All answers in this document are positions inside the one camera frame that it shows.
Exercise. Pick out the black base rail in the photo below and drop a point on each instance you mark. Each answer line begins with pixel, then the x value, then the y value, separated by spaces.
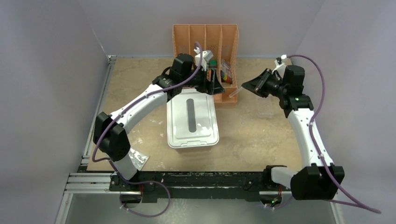
pixel 251 186

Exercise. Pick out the colourful item packet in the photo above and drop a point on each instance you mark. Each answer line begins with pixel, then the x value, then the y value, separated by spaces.
pixel 225 72

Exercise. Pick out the aluminium frame rail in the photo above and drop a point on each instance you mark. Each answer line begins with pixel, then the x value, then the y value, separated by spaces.
pixel 89 183

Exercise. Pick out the plastic packet with red label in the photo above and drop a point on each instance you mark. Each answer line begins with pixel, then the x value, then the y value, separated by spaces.
pixel 138 159

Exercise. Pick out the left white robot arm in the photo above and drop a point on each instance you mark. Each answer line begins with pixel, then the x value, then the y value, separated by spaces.
pixel 187 88

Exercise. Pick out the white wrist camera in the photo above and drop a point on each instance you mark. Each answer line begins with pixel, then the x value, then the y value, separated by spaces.
pixel 280 64
pixel 202 58

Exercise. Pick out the orange plastic file organizer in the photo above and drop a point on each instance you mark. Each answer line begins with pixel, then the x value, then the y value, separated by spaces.
pixel 221 39

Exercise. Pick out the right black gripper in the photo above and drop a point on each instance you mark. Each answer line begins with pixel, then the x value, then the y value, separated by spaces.
pixel 258 86

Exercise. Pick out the clear dropper with blue band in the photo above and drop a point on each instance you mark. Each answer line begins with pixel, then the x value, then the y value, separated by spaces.
pixel 235 92

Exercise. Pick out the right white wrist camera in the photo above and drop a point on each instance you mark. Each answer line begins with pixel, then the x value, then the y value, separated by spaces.
pixel 280 64

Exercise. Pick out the white plastic bin lid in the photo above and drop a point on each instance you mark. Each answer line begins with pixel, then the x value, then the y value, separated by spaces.
pixel 191 120

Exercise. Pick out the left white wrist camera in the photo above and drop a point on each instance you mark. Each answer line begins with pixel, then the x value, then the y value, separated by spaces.
pixel 202 58

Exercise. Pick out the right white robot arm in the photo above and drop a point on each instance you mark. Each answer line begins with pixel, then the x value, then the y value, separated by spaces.
pixel 319 177

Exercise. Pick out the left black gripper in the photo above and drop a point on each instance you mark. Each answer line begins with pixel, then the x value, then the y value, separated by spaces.
pixel 212 86

